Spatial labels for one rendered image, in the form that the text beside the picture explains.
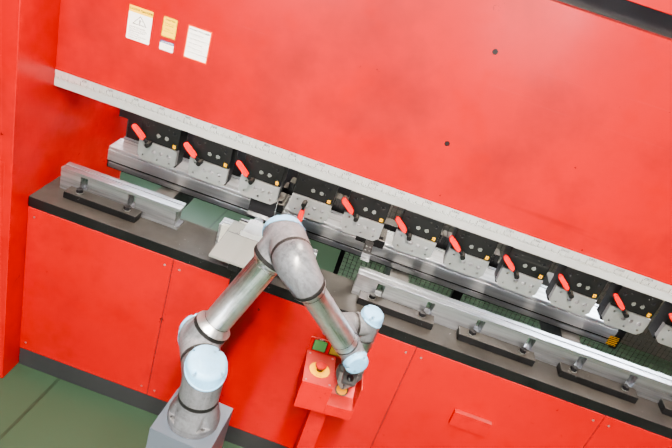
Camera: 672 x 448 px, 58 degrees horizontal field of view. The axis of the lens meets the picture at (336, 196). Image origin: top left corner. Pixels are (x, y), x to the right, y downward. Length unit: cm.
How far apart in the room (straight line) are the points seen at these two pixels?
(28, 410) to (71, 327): 37
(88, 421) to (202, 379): 123
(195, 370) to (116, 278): 91
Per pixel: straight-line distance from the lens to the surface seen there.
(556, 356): 251
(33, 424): 289
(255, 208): 231
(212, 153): 224
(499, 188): 212
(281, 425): 272
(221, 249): 217
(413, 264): 257
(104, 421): 289
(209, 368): 174
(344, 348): 179
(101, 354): 283
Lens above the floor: 222
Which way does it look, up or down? 27 degrees down
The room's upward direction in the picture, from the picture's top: 18 degrees clockwise
